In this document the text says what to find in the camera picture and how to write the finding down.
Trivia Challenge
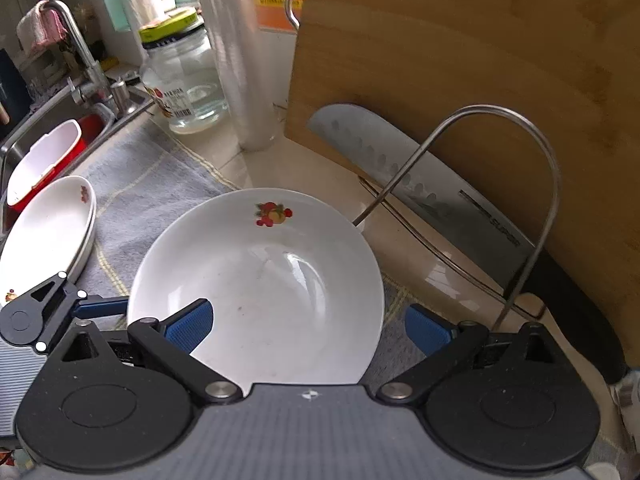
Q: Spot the bamboo cutting board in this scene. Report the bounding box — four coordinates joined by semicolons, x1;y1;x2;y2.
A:
284;0;640;341

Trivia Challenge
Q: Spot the glass jar yellow-green lid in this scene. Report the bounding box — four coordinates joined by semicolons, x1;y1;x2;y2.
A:
139;9;230;135

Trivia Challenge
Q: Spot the black-handled kitchen knife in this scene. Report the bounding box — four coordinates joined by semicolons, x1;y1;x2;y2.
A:
307;104;628;383

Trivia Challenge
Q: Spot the metal wire rack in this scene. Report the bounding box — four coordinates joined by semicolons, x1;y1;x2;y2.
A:
352;105;561;331

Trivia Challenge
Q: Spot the pink cloth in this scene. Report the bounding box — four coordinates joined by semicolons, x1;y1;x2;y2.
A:
16;1;68;53

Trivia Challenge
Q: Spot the dark object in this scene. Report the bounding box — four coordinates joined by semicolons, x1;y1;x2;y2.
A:
0;50;31;126

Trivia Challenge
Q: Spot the metal faucet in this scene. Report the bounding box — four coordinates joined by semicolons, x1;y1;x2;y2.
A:
42;0;118;116

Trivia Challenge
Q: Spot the white oval fruit-print plate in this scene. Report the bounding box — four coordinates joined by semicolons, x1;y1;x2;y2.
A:
126;187;386;386
0;176;97;306

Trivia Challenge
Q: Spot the large plastic wrap roll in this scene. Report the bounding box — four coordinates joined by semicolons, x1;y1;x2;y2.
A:
192;0;278;152

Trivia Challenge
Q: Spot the grey checked towel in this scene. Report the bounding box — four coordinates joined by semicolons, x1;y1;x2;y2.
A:
80;120;416;391

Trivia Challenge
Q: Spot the red and white strainer basin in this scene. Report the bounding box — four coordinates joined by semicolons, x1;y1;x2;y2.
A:
6;115;106;211

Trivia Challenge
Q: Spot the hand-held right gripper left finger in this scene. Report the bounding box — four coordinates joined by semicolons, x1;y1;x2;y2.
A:
60;298;243;408

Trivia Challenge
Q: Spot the metal sink knob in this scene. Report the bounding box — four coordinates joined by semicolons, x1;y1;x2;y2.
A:
111;80;137;115

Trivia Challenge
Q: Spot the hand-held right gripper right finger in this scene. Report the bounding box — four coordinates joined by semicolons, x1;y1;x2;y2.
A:
376;303;557;407

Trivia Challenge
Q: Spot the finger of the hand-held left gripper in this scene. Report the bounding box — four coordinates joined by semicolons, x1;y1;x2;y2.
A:
22;272;130;351

